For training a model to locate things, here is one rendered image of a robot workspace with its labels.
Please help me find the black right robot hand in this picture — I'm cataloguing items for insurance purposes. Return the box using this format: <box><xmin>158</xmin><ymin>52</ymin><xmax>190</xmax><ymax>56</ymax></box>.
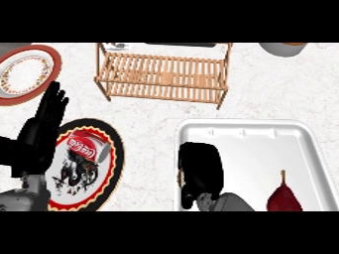
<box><xmin>177</xmin><ymin>141</ymin><xmax>226</xmax><ymax>210</ymax></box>

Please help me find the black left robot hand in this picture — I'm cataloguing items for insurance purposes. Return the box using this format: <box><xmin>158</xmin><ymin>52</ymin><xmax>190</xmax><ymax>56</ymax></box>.
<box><xmin>0</xmin><ymin>80</ymin><xmax>72</xmax><ymax>179</ymax></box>

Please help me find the white rectangular tray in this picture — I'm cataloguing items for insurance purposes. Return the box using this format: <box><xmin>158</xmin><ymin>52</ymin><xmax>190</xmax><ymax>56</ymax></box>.
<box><xmin>174</xmin><ymin>118</ymin><xmax>339</xmax><ymax>212</ymax></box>

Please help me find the wooden tiered shelf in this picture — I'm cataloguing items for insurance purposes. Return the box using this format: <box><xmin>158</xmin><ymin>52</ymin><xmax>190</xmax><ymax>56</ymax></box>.
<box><xmin>93</xmin><ymin>42</ymin><xmax>234</xmax><ymax>111</ymax></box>

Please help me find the red printed can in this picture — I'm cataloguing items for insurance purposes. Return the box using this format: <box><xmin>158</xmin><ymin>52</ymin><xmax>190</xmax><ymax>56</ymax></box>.
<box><xmin>66</xmin><ymin>129</ymin><xmax>113</xmax><ymax>165</ymax></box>

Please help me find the black rimmed printed plate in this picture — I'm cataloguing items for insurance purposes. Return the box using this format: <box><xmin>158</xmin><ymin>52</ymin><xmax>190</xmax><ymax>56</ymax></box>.
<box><xmin>45</xmin><ymin>118</ymin><xmax>125</xmax><ymax>212</ymax></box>

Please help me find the dark red pear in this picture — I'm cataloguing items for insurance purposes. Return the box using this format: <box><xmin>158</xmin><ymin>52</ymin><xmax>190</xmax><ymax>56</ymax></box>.
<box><xmin>265</xmin><ymin>169</ymin><xmax>304</xmax><ymax>212</ymax></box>

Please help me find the red rimmed floral plate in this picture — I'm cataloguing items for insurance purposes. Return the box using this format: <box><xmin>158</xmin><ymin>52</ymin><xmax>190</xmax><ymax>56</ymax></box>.
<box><xmin>0</xmin><ymin>44</ymin><xmax>65</xmax><ymax>107</ymax></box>

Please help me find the grey round pot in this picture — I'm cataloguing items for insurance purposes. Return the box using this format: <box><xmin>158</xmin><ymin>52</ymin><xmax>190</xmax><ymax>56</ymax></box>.
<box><xmin>258</xmin><ymin>42</ymin><xmax>308</xmax><ymax>59</ymax></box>

